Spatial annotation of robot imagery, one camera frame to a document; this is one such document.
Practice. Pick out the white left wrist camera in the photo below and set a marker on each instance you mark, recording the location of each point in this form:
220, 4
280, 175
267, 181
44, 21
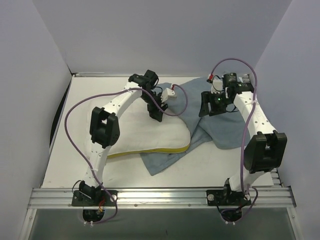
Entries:
168, 94

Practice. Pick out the white pillow with yellow edge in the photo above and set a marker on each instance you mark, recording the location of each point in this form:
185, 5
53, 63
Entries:
141, 134

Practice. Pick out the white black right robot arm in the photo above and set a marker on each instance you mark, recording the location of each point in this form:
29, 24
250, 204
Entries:
266, 147

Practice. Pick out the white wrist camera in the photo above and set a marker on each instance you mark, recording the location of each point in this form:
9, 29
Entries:
216, 84
168, 94

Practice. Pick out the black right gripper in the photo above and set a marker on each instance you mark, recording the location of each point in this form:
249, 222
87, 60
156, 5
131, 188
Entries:
210, 104

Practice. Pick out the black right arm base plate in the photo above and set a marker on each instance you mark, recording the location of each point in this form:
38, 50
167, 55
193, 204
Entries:
221, 198

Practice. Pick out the aluminium front frame rail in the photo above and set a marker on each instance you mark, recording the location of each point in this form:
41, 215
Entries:
157, 198

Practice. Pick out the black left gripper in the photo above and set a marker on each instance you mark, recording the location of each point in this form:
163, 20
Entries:
155, 110

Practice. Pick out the blue-grey fabric pillowcase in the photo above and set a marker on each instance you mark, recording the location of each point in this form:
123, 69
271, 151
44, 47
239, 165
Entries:
224, 130

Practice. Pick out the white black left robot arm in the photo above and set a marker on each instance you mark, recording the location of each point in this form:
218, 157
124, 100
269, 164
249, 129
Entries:
104, 128

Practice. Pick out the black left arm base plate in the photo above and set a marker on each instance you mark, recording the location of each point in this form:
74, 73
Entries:
80, 199

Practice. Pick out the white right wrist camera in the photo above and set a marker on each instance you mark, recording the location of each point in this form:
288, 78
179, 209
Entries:
216, 84

